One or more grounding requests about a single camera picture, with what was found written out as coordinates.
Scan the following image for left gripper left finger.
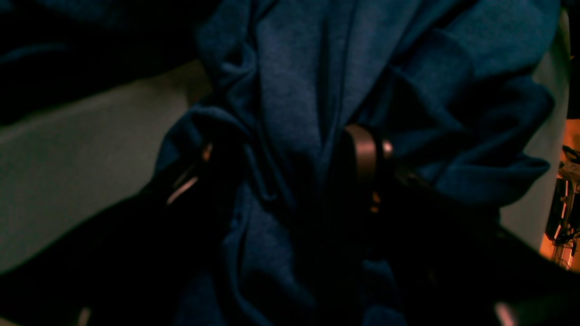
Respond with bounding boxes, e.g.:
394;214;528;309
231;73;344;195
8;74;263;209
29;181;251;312
1;142;237;326

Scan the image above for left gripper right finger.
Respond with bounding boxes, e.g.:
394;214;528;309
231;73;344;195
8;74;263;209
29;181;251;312
336;125;579;326

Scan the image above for light blue table cloth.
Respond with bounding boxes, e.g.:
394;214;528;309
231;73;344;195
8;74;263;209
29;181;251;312
1;0;561;268

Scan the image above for dark blue t-shirt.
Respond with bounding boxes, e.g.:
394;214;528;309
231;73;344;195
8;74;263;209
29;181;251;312
1;0;561;326

